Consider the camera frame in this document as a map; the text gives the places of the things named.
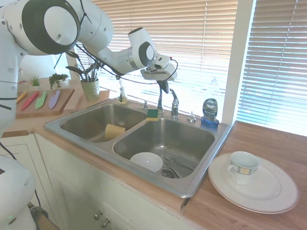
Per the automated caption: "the green and yellow sponge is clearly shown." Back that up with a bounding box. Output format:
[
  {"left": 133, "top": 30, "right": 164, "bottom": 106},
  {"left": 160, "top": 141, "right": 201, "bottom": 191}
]
[{"left": 146, "top": 109, "right": 161, "bottom": 122}]

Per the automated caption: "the white ceramic bowl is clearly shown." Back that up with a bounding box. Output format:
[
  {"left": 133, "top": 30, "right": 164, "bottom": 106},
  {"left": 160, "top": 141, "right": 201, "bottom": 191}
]
[{"left": 130, "top": 152, "right": 164, "bottom": 173}]

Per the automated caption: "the blue Dawn dish soap bottle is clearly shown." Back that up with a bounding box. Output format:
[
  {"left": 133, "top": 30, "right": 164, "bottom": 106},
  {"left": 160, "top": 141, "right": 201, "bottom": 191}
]
[{"left": 200, "top": 98, "right": 220, "bottom": 128}]

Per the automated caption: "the clear glass soap bottle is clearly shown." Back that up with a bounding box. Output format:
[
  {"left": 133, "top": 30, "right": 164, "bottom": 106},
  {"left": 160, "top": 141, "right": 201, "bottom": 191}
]
[{"left": 117, "top": 80, "right": 129, "bottom": 104}]

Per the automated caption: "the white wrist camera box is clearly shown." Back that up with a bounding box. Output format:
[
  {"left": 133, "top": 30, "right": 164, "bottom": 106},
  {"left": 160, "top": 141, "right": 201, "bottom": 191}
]
[{"left": 151, "top": 54, "right": 172, "bottom": 70}]

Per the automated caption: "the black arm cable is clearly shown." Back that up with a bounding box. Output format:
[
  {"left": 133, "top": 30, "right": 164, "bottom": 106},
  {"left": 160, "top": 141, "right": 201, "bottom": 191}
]
[{"left": 71, "top": 42, "right": 179, "bottom": 85}]

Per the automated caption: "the green plastic knife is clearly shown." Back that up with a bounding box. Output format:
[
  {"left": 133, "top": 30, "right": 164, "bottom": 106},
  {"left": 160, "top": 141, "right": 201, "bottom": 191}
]
[{"left": 35, "top": 91, "right": 48, "bottom": 110}]

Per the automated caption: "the silver table knife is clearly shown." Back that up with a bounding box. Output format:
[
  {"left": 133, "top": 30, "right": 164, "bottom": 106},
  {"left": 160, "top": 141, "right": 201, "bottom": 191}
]
[{"left": 164, "top": 159, "right": 183, "bottom": 179}]

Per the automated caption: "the silver fork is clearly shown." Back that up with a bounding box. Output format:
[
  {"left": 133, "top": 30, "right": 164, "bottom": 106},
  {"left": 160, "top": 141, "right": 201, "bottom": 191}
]
[{"left": 164, "top": 153, "right": 177, "bottom": 164}]

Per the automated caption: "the narrow window blind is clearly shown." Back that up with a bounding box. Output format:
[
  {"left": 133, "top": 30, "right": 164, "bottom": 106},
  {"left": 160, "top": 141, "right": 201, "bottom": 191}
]
[{"left": 236, "top": 0, "right": 307, "bottom": 137}]

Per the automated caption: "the wide window blind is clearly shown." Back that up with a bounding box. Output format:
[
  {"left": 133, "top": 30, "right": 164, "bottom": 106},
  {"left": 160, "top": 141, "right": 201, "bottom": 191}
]
[{"left": 74, "top": 0, "right": 238, "bottom": 116}]

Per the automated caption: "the purple plastic knife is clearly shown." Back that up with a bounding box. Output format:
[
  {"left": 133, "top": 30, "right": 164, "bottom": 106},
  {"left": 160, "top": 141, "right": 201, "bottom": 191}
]
[{"left": 48, "top": 90, "right": 61, "bottom": 110}]

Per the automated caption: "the white base cabinet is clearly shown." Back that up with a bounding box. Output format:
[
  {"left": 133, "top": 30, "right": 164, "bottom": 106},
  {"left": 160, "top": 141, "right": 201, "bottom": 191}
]
[{"left": 0, "top": 131, "right": 192, "bottom": 230}]

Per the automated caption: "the open metal sink drain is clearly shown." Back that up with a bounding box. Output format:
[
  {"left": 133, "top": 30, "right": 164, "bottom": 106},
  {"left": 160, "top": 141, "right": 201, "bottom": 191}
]
[{"left": 161, "top": 168, "right": 181, "bottom": 179}]

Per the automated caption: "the red plastic knife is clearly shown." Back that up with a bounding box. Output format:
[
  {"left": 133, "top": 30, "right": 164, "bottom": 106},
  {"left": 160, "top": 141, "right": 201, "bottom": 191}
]
[{"left": 21, "top": 92, "right": 39, "bottom": 111}]

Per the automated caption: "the small leafy potted plant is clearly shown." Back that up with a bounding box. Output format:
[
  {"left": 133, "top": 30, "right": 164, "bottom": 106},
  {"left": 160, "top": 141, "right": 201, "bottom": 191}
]
[{"left": 48, "top": 73, "right": 70, "bottom": 91}]

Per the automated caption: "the wooden cutting board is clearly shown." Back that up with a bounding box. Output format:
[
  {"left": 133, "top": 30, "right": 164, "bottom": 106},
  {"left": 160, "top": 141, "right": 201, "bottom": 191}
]
[{"left": 15, "top": 88, "right": 75, "bottom": 120}]

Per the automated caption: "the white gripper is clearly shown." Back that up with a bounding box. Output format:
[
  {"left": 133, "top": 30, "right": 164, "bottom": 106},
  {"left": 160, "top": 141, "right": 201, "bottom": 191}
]
[{"left": 140, "top": 63, "right": 178, "bottom": 94}]

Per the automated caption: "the green textured plant pot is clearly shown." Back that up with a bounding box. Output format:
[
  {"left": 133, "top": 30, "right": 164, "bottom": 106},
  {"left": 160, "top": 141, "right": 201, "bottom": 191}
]
[{"left": 80, "top": 79, "right": 100, "bottom": 102}]

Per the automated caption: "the small white plate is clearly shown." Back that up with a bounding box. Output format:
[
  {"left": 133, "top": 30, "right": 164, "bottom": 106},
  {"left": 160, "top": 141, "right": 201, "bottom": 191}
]
[{"left": 221, "top": 161, "right": 282, "bottom": 201}]

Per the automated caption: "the white patterned teacup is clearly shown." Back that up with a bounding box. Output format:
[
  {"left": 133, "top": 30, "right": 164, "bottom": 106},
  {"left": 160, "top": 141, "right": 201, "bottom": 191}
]
[{"left": 226, "top": 151, "right": 260, "bottom": 185}]

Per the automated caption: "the small spiky potted succulent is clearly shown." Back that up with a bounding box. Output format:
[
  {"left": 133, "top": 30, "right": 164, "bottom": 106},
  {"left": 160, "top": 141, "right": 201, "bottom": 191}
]
[{"left": 28, "top": 75, "right": 41, "bottom": 92}]

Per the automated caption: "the yellow cloth sponge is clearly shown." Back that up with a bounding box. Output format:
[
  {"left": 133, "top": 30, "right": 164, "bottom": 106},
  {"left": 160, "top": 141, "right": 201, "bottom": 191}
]
[{"left": 104, "top": 124, "right": 126, "bottom": 142}]

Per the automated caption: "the large white dinner plate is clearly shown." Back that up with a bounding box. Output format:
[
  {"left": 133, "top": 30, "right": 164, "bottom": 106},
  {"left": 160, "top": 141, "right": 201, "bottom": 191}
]
[{"left": 207, "top": 152, "right": 300, "bottom": 215}]

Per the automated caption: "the dark long-leaf houseplant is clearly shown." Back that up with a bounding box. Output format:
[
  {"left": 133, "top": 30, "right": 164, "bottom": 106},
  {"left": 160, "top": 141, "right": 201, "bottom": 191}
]
[{"left": 65, "top": 47, "right": 102, "bottom": 83}]

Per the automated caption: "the stainless steel double sink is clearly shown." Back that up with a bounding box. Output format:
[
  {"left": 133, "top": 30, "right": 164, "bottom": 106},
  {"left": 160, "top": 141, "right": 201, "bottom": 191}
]
[{"left": 44, "top": 99, "right": 233, "bottom": 199}]

